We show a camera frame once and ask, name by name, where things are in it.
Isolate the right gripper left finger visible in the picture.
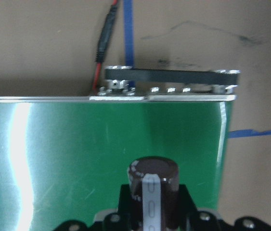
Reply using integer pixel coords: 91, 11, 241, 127
103, 184, 133, 231

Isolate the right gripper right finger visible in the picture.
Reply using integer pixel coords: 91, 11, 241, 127
176, 184, 198, 231

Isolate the dark brown cylindrical capacitor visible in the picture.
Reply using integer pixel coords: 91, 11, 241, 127
127, 156, 179, 231

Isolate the green conveyor belt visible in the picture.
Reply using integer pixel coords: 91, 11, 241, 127
0, 64, 241, 231

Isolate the red black conveyor wire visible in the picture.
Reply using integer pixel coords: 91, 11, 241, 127
92, 0, 121, 91

